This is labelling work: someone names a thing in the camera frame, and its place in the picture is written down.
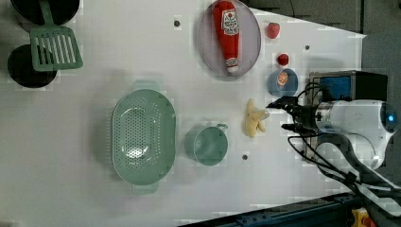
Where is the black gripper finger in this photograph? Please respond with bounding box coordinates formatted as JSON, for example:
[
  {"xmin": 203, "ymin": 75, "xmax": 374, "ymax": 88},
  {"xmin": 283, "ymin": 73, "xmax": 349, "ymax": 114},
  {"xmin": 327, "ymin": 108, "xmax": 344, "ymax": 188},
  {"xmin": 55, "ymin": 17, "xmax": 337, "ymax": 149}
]
[
  {"xmin": 281, "ymin": 124, "xmax": 299, "ymax": 132},
  {"xmin": 268, "ymin": 96, "xmax": 298, "ymax": 110}
]

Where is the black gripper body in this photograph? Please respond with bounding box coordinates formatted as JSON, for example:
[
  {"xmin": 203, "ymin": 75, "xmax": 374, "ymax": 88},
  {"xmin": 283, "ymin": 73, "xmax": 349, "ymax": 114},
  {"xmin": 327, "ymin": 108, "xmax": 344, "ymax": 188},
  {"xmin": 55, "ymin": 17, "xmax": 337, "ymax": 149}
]
[{"xmin": 289, "ymin": 105, "xmax": 318, "ymax": 133}]

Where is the yellow plush peeled banana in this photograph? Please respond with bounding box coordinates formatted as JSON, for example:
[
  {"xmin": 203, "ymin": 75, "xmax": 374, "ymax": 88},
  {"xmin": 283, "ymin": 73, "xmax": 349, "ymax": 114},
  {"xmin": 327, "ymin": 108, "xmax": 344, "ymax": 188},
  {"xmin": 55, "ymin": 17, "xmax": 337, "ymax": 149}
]
[{"xmin": 245, "ymin": 99, "xmax": 270, "ymax": 138}]

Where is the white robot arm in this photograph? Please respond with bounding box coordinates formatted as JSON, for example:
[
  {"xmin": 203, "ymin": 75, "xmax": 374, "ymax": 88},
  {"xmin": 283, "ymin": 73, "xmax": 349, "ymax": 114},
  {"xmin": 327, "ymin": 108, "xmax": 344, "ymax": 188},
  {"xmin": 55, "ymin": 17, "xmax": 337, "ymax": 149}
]
[{"xmin": 268, "ymin": 96, "xmax": 400, "ymax": 218}]

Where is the black toaster oven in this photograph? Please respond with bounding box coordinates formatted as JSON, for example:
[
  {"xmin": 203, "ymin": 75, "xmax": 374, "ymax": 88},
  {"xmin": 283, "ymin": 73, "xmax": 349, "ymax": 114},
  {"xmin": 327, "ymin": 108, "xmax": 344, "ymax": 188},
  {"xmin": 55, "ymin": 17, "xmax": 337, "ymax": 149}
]
[{"xmin": 309, "ymin": 70, "xmax": 388, "ymax": 102}]

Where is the blue bowl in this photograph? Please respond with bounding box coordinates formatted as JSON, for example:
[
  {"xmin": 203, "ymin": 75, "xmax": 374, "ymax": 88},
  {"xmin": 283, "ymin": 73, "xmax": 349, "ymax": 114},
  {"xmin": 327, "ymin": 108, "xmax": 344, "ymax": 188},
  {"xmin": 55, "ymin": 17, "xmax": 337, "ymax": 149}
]
[{"xmin": 267, "ymin": 68, "xmax": 298, "ymax": 97}]

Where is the orange slice toy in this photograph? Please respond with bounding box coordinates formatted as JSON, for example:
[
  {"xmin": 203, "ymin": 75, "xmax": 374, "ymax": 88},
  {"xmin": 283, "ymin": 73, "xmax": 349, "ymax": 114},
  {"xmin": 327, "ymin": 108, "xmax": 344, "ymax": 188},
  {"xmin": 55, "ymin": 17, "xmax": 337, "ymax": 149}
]
[{"xmin": 277, "ymin": 71, "xmax": 288, "ymax": 86}]

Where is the red strawberry toy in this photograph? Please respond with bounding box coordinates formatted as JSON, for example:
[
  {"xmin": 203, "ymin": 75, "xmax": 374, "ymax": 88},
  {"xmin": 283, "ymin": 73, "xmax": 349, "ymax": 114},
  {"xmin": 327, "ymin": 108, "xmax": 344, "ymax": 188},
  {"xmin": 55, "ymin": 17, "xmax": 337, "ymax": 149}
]
[{"xmin": 276, "ymin": 53, "xmax": 289, "ymax": 66}]

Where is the pink-red strawberry toy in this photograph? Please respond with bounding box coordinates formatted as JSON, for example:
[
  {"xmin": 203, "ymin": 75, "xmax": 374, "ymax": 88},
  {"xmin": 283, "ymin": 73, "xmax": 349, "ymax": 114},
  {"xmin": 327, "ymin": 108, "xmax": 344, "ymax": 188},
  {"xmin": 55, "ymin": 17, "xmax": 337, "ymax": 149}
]
[{"xmin": 267, "ymin": 23, "xmax": 280, "ymax": 39}]

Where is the grey round plate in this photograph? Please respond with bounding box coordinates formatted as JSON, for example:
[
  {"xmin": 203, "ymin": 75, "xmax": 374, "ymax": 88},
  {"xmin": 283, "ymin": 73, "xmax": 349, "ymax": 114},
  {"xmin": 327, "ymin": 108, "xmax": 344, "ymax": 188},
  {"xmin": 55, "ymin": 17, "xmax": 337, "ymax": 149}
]
[{"xmin": 197, "ymin": 0, "xmax": 261, "ymax": 78}]

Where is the red plush ketchup bottle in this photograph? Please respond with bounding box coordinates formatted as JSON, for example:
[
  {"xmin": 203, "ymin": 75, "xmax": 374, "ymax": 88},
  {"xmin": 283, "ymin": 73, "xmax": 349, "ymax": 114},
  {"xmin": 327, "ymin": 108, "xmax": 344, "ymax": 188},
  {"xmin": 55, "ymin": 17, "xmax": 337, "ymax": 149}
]
[{"xmin": 212, "ymin": 0, "xmax": 239, "ymax": 73}]

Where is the green perforated colander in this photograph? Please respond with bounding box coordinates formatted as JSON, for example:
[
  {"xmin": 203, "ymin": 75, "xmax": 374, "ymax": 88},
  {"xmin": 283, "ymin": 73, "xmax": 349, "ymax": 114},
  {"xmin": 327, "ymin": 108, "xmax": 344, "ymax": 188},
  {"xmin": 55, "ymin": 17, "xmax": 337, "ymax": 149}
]
[{"xmin": 112, "ymin": 79, "xmax": 176, "ymax": 196}]

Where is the green slotted spatula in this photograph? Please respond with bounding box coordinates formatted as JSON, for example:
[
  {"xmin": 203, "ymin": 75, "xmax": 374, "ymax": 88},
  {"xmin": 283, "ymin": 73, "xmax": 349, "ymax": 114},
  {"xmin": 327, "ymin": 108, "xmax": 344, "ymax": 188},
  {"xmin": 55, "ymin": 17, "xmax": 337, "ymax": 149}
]
[{"xmin": 29, "ymin": 0, "xmax": 83, "ymax": 72}]

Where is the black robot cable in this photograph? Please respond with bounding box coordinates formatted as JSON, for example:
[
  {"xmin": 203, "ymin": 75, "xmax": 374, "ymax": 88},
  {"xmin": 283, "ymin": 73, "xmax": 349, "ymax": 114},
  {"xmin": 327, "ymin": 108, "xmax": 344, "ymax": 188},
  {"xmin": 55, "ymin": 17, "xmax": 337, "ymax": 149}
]
[{"xmin": 287, "ymin": 133, "xmax": 401, "ymax": 193}]

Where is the green cup with handle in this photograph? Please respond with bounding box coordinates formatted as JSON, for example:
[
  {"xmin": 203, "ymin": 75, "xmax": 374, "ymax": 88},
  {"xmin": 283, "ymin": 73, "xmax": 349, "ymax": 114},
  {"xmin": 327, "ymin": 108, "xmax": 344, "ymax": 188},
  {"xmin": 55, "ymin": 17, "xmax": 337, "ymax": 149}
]
[{"xmin": 184, "ymin": 123, "xmax": 228, "ymax": 166}]

